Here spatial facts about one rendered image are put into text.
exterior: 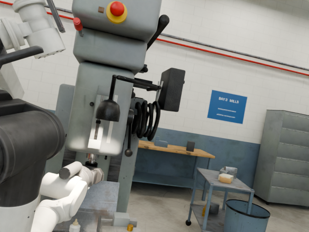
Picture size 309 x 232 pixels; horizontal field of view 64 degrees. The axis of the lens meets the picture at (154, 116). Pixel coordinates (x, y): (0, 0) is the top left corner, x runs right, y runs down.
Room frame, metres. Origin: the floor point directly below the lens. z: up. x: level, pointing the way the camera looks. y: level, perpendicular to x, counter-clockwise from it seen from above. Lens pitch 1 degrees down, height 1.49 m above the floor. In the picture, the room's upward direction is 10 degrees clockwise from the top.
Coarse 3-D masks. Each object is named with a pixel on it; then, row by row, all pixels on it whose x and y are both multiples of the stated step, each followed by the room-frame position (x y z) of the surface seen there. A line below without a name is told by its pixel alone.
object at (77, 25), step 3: (75, 18) 0.67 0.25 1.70; (78, 18) 0.68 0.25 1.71; (75, 21) 0.67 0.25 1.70; (78, 21) 0.67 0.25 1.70; (75, 24) 0.68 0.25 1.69; (78, 24) 0.68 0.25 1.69; (81, 24) 0.70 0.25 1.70; (75, 27) 0.70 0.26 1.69; (78, 27) 0.70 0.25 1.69; (81, 27) 0.71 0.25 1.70; (78, 30) 0.72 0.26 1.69; (81, 30) 0.76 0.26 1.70; (81, 33) 0.78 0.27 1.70; (81, 36) 0.81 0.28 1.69
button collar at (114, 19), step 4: (108, 8) 0.71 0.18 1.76; (108, 12) 0.71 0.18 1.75; (124, 12) 0.72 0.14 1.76; (108, 16) 0.71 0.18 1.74; (112, 16) 0.71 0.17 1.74; (120, 16) 0.72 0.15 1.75; (124, 16) 0.72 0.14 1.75; (112, 20) 0.72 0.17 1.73; (116, 20) 0.72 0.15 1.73; (120, 20) 0.72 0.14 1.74; (124, 20) 0.73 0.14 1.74
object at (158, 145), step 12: (144, 144) 4.64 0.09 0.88; (156, 144) 4.66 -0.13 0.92; (192, 144) 4.76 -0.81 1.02; (204, 156) 4.66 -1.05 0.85; (132, 180) 4.45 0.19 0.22; (144, 180) 4.56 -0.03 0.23; (156, 180) 4.71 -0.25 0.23; (168, 180) 4.86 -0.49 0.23; (180, 180) 5.02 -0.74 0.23; (192, 180) 5.19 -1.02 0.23; (204, 192) 4.71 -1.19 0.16
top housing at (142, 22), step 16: (80, 0) 0.71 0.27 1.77; (96, 0) 0.72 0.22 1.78; (112, 0) 0.73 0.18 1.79; (128, 0) 0.74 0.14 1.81; (144, 0) 0.75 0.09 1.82; (160, 0) 0.77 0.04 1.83; (80, 16) 0.73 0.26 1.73; (96, 16) 0.73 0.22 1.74; (128, 16) 0.74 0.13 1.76; (144, 16) 0.75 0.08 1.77; (112, 32) 0.83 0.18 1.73; (128, 32) 0.80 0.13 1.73; (144, 32) 0.77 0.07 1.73
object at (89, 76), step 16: (80, 64) 0.86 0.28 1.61; (96, 64) 0.86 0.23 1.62; (80, 80) 0.85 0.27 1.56; (96, 80) 0.86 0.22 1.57; (80, 96) 0.85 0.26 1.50; (96, 96) 0.86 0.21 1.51; (128, 96) 0.89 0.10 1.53; (80, 112) 0.85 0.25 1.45; (80, 128) 0.85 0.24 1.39; (112, 128) 0.87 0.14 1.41; (80, 144) 0.85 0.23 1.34; (112, 144) 0.88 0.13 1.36
